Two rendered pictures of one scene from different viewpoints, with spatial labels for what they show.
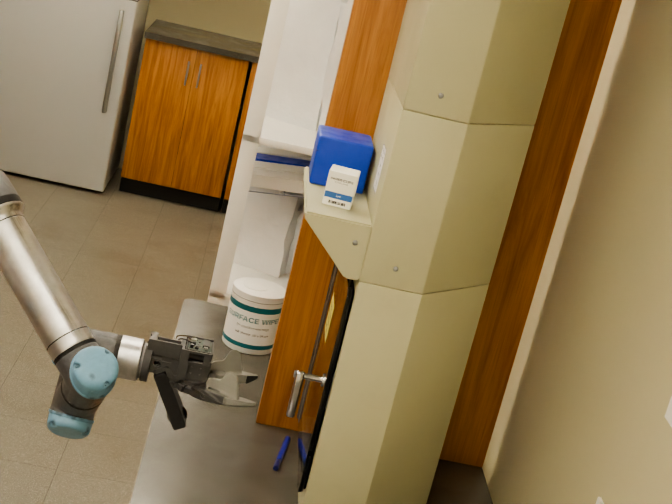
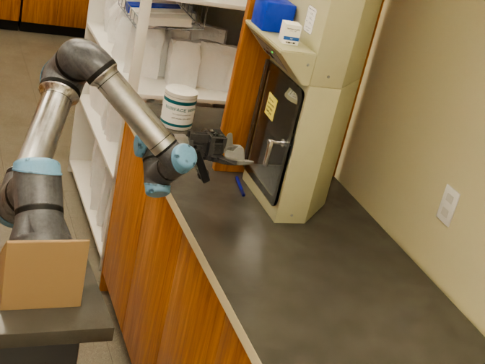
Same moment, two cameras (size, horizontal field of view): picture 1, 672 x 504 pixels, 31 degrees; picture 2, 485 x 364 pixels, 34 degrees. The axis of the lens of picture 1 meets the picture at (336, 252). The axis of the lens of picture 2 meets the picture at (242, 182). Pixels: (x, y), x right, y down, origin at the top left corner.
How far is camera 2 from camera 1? 0.84 m
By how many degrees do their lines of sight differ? 19
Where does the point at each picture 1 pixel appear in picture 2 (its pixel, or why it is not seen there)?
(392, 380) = (325, 138)
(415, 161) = (340, 15)
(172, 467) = (194, 204)
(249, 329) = (180, 115)
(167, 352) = (201, 140)
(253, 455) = (226, 190)
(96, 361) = (186, 152)
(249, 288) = (177, 91)
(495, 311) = not seen: hidden behind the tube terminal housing
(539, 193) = not seen: hidden behind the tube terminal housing
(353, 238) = (307, 62)
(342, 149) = (279, 9)
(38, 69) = not seen: outside the picture
